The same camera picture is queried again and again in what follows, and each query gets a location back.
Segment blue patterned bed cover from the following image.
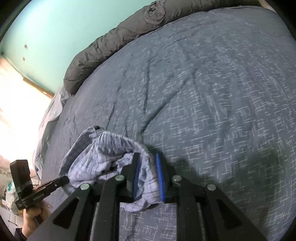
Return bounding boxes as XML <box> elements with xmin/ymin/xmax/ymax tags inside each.
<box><xmin>42</xmin><ymin>6</ymin><xmax>295</xmax><ymax>240</ymax></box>

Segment light grey bed sheet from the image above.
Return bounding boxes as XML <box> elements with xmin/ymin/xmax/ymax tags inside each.
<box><xmin>33</xmin><ymin>86</ymin><xmax>69</xmax><ymax>180</ymax></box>

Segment blue plaid boxer shorts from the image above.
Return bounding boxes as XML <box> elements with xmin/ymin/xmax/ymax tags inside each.
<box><xmin>59</xmin><ymin>126</ymin><xmax>161</xmax><ymax>212</ymax></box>

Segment person's left hand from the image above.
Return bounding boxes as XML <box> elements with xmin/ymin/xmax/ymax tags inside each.
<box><xmin>22</xmin><ymin>201</ymin><xmax>52</xmax><ymax>238</ymax></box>

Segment rolled dark grey duvet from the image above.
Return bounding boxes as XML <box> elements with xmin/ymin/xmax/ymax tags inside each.
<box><xmin>64</xmin><ymin>0</ymin><xmax>260</xmax><ymax>95</ymax></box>

